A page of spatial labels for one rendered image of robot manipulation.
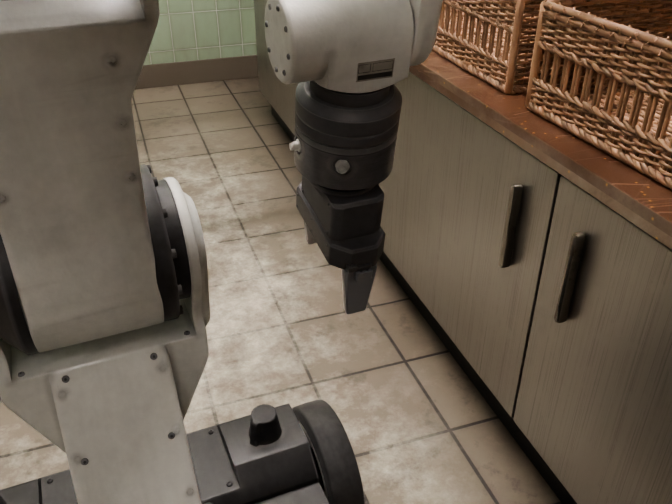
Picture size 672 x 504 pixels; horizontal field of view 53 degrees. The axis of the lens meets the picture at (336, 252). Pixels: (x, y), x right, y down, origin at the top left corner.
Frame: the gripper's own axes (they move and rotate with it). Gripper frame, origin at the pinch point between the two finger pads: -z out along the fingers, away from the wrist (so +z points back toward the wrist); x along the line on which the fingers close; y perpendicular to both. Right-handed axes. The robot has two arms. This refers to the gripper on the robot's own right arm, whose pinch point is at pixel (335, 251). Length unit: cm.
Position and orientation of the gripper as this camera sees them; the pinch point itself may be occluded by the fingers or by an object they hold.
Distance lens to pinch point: 66.7
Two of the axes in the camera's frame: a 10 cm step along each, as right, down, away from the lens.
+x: -3.7, -6.4, 6.7
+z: 0.6, -7.4, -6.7
